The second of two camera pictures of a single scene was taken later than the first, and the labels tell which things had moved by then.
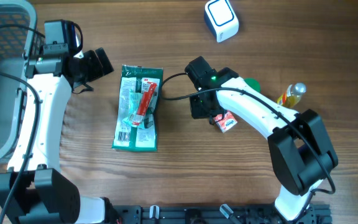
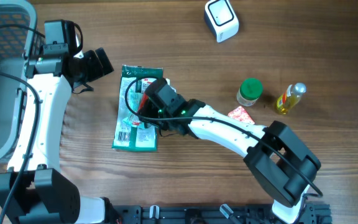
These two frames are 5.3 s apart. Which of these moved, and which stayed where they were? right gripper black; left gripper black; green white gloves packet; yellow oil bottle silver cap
Moved: right gripper black
Stayed: green white gloves packet; yellow oil bottle silver cap; left gripper black
